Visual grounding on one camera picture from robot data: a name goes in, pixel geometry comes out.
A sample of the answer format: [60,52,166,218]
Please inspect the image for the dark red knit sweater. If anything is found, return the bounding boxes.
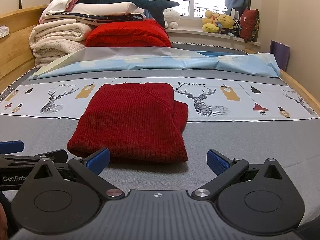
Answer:
[67,82,189,163]

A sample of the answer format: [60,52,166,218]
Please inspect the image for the cream fleece folded blanket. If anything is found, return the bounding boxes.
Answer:
[29,17,94,69]

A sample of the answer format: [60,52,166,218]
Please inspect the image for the white plush toy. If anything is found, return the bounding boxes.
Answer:
[163,7,181,29]

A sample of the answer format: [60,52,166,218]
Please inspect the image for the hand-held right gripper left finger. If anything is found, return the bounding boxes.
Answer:
[32,148,125,201]

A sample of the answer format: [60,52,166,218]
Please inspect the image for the purple bag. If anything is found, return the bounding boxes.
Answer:
[270,40,291,72]

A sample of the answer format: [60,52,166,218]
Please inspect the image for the dark red cushion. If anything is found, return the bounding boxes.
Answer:
[239,9,260,43]

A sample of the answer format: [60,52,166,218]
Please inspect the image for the pale orange plush toy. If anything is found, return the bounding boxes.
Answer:
[204,10,221,24]

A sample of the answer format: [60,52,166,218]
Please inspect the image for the white folded cloth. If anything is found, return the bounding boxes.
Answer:
[40,0,81,21]

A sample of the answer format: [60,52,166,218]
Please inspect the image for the red folded blanket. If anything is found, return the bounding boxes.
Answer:
[85,19,173,48]

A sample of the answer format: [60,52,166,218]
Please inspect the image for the dark striped plush toy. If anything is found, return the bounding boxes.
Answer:
[220,19,243,38]

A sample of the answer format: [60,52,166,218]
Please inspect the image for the wooden bed side rail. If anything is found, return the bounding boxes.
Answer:
[279,69,320,117]

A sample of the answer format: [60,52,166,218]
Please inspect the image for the tissue box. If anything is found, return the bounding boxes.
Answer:
[0,25,11,39]

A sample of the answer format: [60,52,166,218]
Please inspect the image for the light blue duvet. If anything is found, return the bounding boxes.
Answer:
[29,46,281,81]

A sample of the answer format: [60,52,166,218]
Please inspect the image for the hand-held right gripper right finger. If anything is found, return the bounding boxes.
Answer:
[192,149,284,202]

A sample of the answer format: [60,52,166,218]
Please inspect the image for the navy patterned folded quilt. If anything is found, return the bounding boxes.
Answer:
[39,11,147,26]

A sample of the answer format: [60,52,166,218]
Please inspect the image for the yellow duck plush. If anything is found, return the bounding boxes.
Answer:
[202,22,218,34]

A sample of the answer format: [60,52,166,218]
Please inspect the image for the wooden headboard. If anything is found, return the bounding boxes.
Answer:
[0,4,51,91]

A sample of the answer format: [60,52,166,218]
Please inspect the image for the yellow bear plush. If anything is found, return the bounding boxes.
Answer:
[216,14,235,29]

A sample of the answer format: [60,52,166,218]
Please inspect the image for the white pillow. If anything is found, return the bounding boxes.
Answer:
[72,2,141,16]

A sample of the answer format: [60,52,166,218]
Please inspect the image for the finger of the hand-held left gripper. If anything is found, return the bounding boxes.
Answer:
[0,149,69,167]
[0,140,25,154]

